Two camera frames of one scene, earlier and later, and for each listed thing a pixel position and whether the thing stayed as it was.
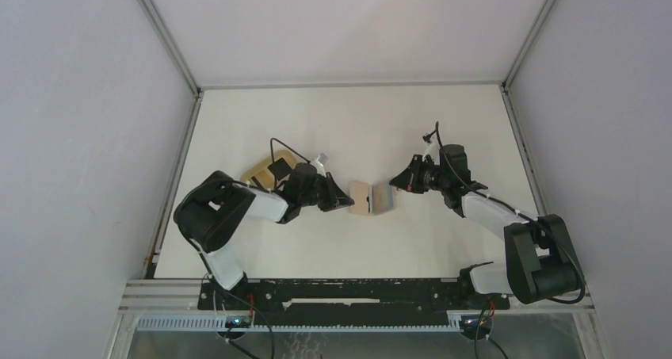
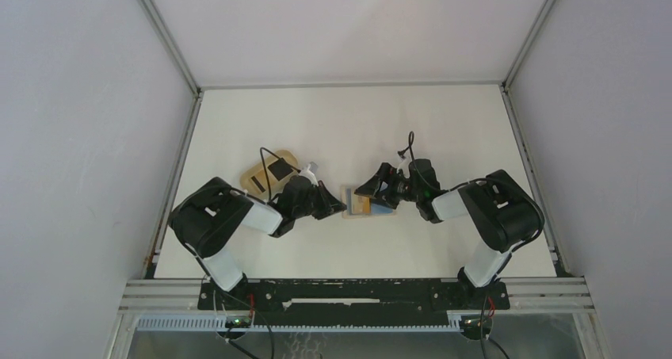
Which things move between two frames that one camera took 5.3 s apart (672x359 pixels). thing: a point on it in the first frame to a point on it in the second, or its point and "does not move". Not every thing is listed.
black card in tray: (280, 169) does not move
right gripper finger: (410, 178) to (379, 182)
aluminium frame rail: (184, 295) does not move
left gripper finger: (329, 206) to (321, 214)
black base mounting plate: (343, 301) does not move
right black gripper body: (433, 177) to (404, 189)
